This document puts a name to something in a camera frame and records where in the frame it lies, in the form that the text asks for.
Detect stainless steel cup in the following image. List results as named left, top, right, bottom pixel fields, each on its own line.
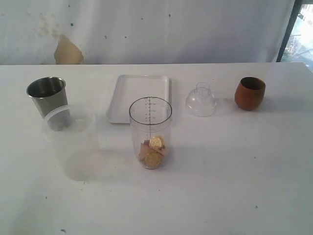
left=26, top=77, right=70, bottom=131

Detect brown wooden cup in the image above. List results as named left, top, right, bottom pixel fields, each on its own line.
left=234, top=77, right=266, bottom=111

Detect clear plastic shaker lid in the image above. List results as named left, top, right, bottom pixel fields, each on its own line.
left=185, top=82, right=217, bottom=117

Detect dark window frame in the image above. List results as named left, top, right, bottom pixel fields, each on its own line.
left=276, top=0, right=305, bottom=62

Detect translucent plastic deli container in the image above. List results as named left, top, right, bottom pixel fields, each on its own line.
left=42, top=105, right=100, bottom=181

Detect gold coins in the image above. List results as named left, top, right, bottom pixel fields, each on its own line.
left=141, top=135, right=165, bottom=169

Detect clear plastic shaker body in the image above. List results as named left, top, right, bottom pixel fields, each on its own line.
left=129, top=97, right=173, bottom=169

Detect white rectangular tray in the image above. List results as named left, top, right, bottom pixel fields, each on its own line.
left=107, top=74, right=171, bottom=124

